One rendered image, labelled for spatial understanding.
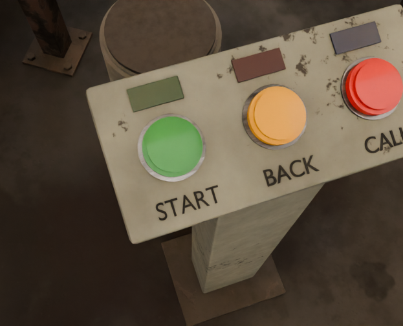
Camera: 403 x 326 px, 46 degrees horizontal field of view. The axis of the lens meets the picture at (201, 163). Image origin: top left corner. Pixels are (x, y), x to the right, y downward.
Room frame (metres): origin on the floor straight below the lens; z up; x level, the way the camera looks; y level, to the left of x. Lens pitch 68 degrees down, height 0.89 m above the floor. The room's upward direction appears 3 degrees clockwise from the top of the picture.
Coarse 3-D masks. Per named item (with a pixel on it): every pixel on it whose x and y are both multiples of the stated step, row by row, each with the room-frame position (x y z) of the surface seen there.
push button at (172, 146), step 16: (160, 128) 0.14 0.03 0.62; (176, 128) 0.14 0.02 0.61; (192, 128) 0.14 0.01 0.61; (144, 144) 0.13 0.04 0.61; (160, 144) 0.13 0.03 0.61; (176, 144) 0.13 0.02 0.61; (192, 144) 0.13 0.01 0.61; (160, 160) 0.12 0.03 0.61; (176, 160) 0.12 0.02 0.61; (192, 160) 0.12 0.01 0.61; (176, 176) 0.11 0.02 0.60
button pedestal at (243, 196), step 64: (192, 64) 0.19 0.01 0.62; (320, 64) 0.20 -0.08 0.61; (128, 128) 0.14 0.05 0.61; (320, 128) 0.15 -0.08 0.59; (384, 128) 0.16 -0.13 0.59; (128, 192) 0.10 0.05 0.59; (192, 192) 0.10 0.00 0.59; (256, 192) 0.11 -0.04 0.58; (192, 256) 0.16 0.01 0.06; (256, 256) 0.13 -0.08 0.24; (192, 320) 0.06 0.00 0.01
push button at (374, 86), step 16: (368, 64) 0.19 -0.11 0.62; (384, 64) 0.20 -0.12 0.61; (352, 80) 0.18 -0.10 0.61; (368, 80) 0.18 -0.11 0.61; (384, 80) 0.19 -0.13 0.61; (400, 80) 0.19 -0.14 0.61; (352, 96) 0.17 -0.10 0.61; (368, 96) 0.17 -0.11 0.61; (384, 96) 0.17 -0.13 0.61; (400, 96) 0.18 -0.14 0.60; (368, 112) 0.16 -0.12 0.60; (384, 112) 0.17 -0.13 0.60
